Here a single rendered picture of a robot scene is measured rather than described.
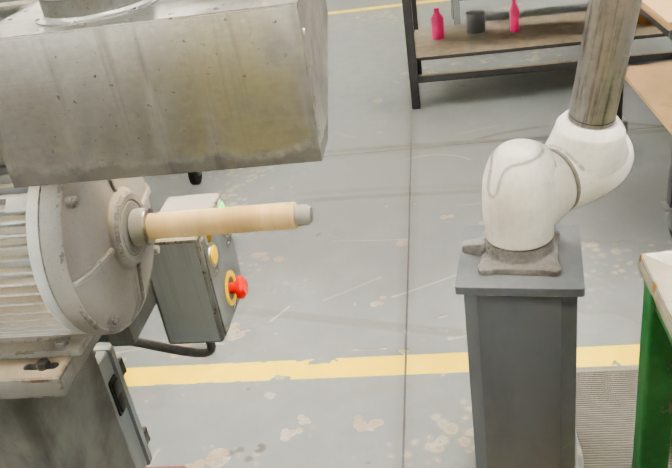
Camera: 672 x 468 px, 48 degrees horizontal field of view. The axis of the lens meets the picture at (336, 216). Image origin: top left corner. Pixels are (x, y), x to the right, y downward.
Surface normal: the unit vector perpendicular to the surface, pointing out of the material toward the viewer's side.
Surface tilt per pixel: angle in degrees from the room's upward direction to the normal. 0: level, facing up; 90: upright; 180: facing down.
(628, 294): 0
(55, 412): 90
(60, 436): 90
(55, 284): 87
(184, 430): 0
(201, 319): 90
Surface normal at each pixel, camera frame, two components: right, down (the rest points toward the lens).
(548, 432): -0.22, 0.49
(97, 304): 0.85, 0.32
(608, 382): -0.14, -0.87
